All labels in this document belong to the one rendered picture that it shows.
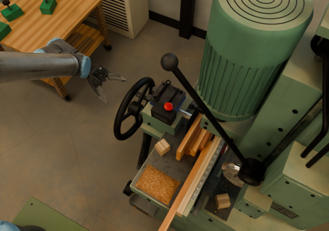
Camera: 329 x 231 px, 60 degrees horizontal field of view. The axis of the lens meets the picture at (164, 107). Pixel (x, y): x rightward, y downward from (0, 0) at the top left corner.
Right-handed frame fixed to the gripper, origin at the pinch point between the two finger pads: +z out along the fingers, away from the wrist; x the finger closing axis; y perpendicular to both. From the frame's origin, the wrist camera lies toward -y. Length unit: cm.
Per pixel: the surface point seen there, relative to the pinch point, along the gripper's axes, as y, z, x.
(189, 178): 38, 39, -26
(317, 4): 14, 64, 120
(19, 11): -49, -87, 27
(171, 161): 32, 32, -23
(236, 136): 52, 41, -11
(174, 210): 38, 39, -37
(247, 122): 53, 42, -5
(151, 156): 29.2, 25.8, -24.4
